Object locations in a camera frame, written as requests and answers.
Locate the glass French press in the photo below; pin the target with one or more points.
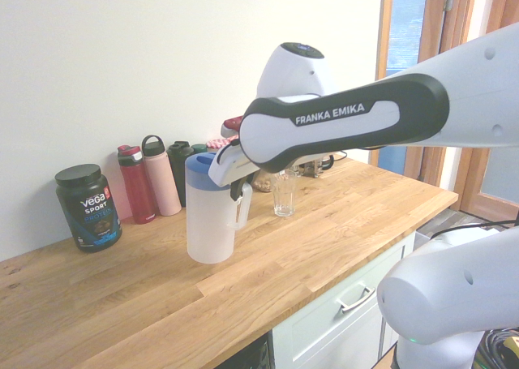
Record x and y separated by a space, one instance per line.
313 168

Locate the white-lid cereal container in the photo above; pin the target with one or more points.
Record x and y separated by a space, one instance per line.
264 184

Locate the green-lid glass jar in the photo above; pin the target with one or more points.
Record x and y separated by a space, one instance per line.
199 148

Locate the black shaker bottle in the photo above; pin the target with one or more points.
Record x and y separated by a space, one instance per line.
178 166

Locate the white cabinet drawer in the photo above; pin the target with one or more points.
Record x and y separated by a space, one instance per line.
324 324

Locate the pink water bottle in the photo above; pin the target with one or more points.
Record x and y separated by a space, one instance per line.
162 182

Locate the black dishwasher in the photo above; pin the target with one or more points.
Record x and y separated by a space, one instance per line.
251 354

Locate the red water bottle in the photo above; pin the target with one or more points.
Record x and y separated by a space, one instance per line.
138 186

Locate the black Vega protein tub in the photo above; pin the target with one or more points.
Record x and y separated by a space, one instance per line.
91 211

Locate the wooden glazed door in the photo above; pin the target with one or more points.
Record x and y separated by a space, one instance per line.
417 12

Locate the translucent pitcher with blue lid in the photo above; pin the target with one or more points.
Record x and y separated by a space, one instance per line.
208 223

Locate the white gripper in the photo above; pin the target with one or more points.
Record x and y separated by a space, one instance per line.
229 168

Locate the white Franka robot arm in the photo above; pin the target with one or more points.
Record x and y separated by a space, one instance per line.
344 134

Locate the tall gingham-lid glass jar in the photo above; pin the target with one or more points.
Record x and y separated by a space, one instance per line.
221 143

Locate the clear faceted drinking glass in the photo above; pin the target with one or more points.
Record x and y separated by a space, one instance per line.
284 196

